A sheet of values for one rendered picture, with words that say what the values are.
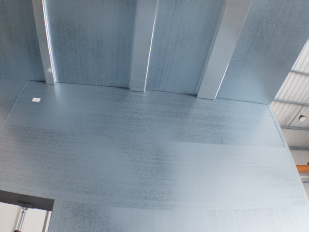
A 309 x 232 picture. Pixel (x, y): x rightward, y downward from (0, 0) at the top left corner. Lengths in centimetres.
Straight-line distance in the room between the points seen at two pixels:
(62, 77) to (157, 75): 76
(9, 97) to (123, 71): 94
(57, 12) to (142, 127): 97
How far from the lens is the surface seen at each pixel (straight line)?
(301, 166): 1179
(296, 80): 963
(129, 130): 157
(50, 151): 151
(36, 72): 199
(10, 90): 203
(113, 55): 170
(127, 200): 131
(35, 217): 871
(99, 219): 127
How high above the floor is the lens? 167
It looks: 43 degrees up
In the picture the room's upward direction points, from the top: straight up
